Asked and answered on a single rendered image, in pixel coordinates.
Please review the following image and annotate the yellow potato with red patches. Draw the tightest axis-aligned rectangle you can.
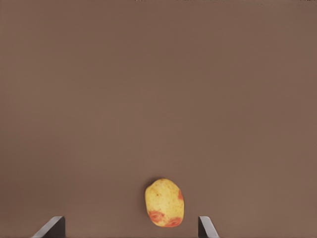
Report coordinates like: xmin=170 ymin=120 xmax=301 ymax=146
xmin=144 ymin=178 xmax=185 ymax=228

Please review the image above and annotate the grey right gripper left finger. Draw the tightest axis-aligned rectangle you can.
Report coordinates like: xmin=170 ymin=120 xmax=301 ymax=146
xmin=31 ymin=216 xmax=66 ymax=238

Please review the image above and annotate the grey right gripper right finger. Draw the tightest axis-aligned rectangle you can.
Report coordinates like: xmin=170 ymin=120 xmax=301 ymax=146
xmin=198 ymin=216 xmax=219 ymax=238

